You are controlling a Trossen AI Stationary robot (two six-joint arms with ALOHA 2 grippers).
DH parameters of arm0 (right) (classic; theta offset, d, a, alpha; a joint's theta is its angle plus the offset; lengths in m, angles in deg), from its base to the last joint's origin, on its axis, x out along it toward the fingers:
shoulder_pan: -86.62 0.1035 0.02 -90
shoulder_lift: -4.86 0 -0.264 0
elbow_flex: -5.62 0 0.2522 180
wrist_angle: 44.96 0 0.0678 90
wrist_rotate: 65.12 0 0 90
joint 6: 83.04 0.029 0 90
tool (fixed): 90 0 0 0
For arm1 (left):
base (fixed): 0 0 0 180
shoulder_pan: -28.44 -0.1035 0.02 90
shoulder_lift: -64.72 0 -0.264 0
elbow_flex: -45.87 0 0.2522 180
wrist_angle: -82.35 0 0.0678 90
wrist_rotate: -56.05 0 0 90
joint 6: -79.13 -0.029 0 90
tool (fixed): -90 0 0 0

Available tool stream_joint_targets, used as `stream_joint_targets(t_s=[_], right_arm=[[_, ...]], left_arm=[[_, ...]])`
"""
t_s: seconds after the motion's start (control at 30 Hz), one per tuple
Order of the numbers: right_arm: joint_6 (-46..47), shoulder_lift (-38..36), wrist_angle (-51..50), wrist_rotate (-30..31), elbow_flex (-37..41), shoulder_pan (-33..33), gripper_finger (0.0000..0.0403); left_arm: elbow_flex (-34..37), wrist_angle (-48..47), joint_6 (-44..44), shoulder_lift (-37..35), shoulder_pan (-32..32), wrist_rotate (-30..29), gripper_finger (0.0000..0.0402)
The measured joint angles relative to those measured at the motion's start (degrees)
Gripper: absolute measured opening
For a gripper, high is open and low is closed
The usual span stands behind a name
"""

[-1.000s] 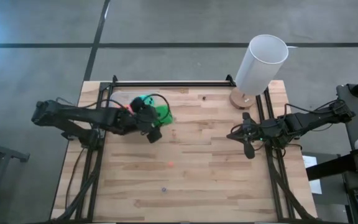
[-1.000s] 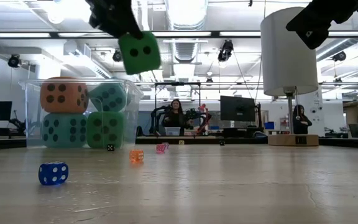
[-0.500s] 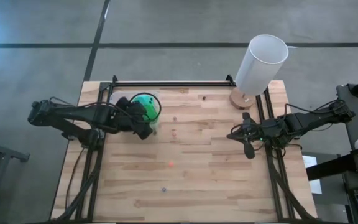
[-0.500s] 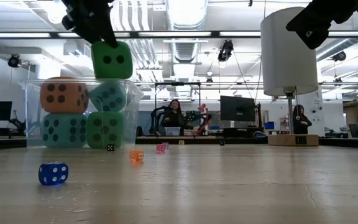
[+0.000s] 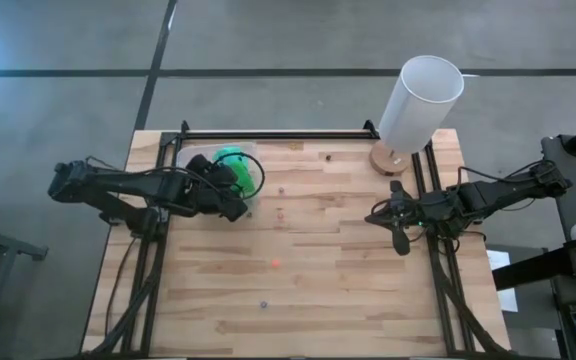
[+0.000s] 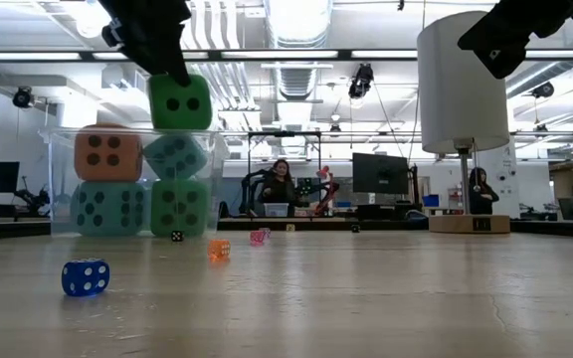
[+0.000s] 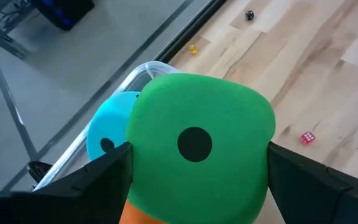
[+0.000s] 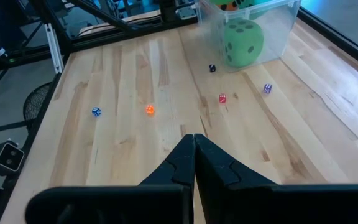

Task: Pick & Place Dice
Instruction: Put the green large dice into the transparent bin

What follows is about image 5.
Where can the black diagonal beam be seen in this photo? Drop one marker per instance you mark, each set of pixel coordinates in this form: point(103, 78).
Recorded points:
point(533, 267)

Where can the grey metal stand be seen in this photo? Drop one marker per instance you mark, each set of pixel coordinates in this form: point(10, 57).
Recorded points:
point(13, 246)

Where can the black aluminium table frame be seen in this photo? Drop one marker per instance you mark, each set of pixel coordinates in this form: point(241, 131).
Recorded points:
point(313, 135)

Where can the clear plastic container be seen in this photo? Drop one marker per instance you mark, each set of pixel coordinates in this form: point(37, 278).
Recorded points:
point(188, 152)

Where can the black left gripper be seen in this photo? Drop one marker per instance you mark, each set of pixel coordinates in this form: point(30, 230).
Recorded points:
point(218, 192)

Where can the green foam die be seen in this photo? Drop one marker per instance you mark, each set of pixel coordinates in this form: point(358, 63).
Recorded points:
point(242, 172)

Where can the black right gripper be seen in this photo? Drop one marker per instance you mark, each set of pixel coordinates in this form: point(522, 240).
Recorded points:
point(418, 210)

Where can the white paper sheet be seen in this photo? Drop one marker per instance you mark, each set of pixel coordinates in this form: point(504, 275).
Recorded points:
point(498, 260)

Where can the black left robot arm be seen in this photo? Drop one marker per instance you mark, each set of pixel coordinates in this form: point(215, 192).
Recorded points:
point(118, 182)

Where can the white cylinder lamp, wooden base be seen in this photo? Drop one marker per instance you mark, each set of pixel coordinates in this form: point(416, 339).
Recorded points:
point(418, 110)

